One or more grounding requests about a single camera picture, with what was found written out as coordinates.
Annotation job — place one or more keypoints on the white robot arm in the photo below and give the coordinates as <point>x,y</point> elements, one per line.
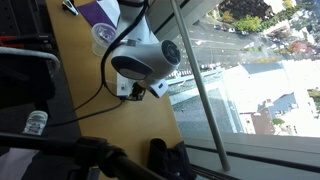
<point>139,55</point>

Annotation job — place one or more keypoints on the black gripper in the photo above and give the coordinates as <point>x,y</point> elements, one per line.
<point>137,92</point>

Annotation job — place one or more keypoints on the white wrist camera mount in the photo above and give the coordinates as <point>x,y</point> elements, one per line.
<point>125,86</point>

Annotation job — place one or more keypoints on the white paper sheet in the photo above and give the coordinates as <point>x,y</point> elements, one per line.
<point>111,9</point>

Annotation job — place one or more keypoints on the black camera tripod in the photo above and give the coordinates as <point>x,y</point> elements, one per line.
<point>86,152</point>

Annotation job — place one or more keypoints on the plastic water bottle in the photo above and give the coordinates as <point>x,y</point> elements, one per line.
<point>36,122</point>

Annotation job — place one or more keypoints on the clear plastic cup with lid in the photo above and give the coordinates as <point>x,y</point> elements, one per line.
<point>102,36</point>

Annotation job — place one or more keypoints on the grey window handrail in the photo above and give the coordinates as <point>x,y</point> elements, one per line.
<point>200,86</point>

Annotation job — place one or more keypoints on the purple folder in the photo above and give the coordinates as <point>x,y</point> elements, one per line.
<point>93,14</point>

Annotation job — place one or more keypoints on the black staple remover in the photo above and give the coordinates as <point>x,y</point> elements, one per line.
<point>69,6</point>

